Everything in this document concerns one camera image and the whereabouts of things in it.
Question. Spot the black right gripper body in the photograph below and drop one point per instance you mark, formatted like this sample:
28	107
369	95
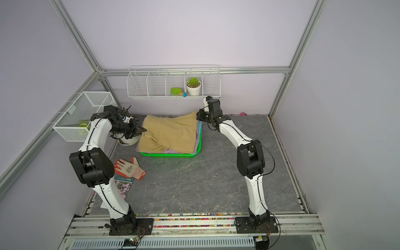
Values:
207	115

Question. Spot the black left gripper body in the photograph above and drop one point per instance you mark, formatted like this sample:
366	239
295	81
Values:
129	129

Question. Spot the purple pants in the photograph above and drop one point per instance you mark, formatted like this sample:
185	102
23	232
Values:
148	145

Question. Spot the tan pants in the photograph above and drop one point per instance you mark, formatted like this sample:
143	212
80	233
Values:
160	129

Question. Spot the green plastic basket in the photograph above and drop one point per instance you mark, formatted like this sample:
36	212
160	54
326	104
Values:
173	154

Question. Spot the teal pants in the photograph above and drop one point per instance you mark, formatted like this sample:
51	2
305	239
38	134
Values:
199	131

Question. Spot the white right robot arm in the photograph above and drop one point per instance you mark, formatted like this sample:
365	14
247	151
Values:
250	159

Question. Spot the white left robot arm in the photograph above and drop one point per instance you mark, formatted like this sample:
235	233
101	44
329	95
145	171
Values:
96	170

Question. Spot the large green potted plant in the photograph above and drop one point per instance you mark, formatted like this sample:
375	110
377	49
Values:
132	141

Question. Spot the small potted succulent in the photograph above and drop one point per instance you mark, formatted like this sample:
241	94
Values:
193	86

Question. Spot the red white work glove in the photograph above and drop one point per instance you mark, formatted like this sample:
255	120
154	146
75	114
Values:
129	169

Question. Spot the green leaf toy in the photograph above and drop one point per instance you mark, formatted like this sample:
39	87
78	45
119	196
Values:
84	127

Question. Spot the green toy shovel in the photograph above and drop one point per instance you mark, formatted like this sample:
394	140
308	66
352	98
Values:
178	92

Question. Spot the flower seed packet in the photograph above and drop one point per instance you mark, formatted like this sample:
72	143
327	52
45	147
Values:
124	185

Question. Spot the white wire wall shelf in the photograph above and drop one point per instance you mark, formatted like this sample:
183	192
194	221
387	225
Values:
155	82

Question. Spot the white wire side basket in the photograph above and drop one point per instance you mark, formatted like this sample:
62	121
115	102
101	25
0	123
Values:
86	104

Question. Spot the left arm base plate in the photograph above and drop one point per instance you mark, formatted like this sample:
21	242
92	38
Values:
130	226

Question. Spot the aluminium front rail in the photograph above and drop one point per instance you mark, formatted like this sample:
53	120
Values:
174	231

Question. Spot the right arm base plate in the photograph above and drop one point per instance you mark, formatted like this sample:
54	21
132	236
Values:
247	225

